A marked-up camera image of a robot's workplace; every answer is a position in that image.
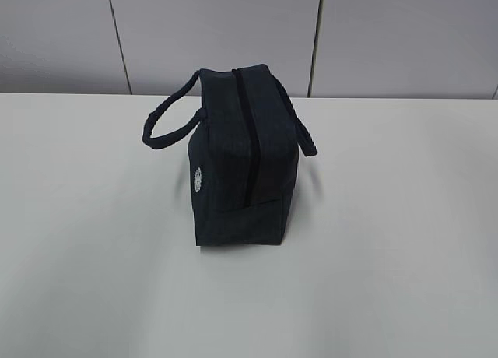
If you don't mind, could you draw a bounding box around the dark blue lunch bag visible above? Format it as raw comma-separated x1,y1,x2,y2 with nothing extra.
142,64,317,247

